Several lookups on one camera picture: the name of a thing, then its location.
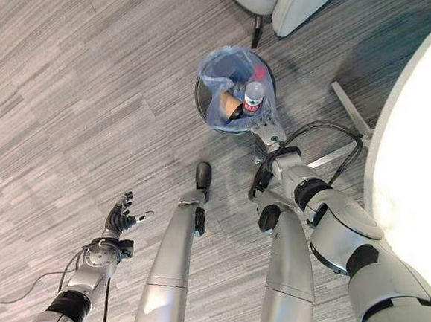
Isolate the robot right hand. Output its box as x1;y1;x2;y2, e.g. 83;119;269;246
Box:
249;117;288;147

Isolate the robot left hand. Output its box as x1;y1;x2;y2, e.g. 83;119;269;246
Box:
99;189;157;239

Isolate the blue plastic trash bag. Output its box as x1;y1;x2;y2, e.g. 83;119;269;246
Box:
196;42;279;136

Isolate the small black trash bin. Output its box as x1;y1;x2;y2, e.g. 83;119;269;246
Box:
192;61;281;138

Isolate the white round tea table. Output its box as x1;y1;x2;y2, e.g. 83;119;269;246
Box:
297;19;431;322

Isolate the clear bottle red label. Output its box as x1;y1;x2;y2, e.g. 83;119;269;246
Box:
239;65;272;117

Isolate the brown paper cup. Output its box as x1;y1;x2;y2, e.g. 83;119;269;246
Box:
218;89;245;121

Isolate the robot left leg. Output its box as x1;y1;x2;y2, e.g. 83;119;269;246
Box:
115;161;224;322

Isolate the robot leg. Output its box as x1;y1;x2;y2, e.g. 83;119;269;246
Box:
115;161;224;322
247;187;318;322

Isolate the robot right leg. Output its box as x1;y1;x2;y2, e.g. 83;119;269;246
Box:
247;187;318;322

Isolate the grey cable on floor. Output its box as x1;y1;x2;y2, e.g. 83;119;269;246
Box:
0;249;91;322

